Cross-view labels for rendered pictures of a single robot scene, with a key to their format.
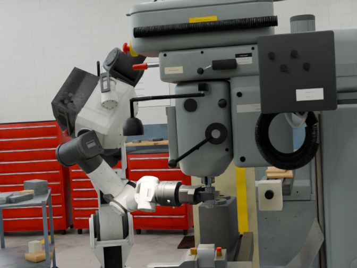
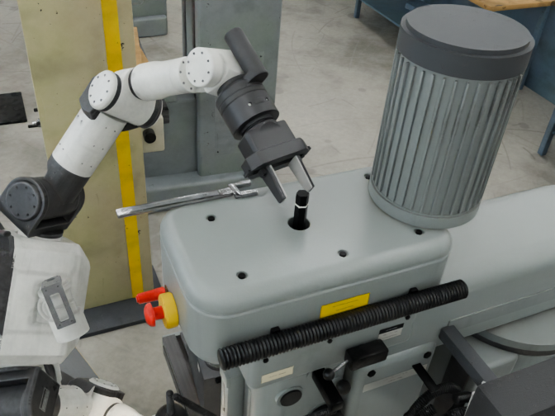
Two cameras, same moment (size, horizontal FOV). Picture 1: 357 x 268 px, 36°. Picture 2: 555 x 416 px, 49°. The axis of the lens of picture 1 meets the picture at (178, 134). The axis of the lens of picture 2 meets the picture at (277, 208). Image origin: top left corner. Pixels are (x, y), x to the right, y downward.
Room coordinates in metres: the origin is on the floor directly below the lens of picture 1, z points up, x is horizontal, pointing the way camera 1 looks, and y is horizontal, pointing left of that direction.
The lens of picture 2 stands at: (1.25, 0.41, 2.53)
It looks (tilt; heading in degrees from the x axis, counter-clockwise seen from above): 38 degrees down; 324
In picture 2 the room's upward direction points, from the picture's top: 5 degrees clockwise
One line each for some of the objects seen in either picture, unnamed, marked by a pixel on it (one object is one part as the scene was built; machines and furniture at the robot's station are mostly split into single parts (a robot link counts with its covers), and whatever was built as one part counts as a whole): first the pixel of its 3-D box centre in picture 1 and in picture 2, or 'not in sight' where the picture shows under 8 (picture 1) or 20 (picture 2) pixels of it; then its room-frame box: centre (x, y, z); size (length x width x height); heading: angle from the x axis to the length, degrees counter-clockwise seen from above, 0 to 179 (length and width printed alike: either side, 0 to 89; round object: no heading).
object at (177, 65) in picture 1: (213, 65); (309, 304); (1.86, -0.13, 1.68); 0.34 x 0.24 x 0.10; 80
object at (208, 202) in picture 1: (209, 197); not in sight; (1.87, -0.09, 1.23); 0.05 x 0.05 x 0.06
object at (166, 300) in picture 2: (134, 47); (168, 310); (1.91, 0.13, 1.76); 0.06 x 0.02 x 0.06; 170
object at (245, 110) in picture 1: (262, 124); (362, 352); (1.83, -0.28, 1.47); 0.24 x 0.19 x 0.26; 170
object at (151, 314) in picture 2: (127, 48); (154, 314); (1.91, 0.16, 1.76); 0.04 x 0.03 x 0.04; 170
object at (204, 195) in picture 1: (205, 196); not in sight; (1.84, -0.08, 1.24); 0.06 x 0.02 x 0.03; 67
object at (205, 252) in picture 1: (206, 255); not in sight; (1.73, -0.07, 1.07); 0.06 x 0.05 x 0.06; 173
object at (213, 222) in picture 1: (219, 222); (215, 363); (2.25, -0.15, 1.06); 0.22 x 0.12 x 0.20; 165
